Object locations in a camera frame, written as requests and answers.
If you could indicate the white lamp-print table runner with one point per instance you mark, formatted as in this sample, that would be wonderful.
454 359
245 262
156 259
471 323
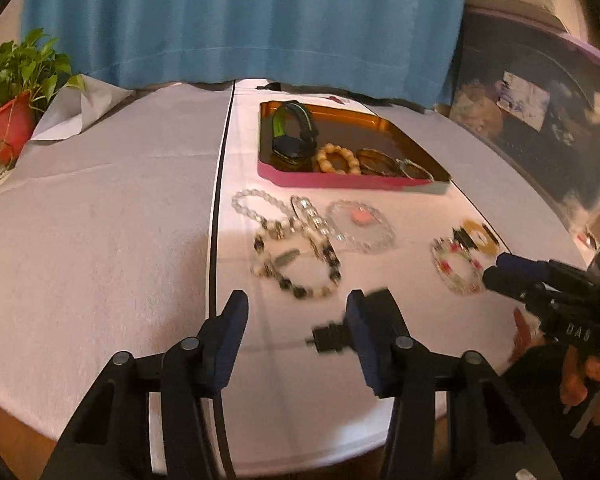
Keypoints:
290 400

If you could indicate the metal tray with pink rim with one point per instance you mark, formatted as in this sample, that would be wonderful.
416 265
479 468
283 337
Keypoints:
350 130

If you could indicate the blue curtain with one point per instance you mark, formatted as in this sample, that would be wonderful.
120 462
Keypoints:
230 20

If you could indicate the grey tablecloth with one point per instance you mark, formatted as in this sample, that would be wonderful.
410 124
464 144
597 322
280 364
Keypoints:
105 210

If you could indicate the clear storage bin purple lid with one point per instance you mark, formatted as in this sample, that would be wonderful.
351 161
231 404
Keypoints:
530 160

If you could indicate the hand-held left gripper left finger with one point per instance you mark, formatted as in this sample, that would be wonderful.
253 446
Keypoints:
227 345

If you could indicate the small red green packet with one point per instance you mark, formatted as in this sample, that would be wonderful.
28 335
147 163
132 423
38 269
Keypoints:
589 241

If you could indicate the green plant in red pot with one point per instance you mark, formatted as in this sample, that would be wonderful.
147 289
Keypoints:
10 125

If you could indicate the person's right hand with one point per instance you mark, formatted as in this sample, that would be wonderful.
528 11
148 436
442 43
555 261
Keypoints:
575 382

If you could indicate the white printed card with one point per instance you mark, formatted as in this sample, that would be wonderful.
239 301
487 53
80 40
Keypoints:
525 100

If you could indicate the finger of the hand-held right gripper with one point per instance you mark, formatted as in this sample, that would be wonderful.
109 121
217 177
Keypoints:
522 266
505 282

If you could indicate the black green wristband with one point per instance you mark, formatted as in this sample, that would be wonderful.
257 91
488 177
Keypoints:
286 152

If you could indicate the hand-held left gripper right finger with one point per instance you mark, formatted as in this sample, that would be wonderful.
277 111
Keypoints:
362 345

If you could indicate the dark brown bangle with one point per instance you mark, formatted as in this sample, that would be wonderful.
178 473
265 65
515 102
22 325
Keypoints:
380 167

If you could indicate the silver green bangle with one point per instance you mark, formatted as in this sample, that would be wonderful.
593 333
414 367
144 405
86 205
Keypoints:
420 170

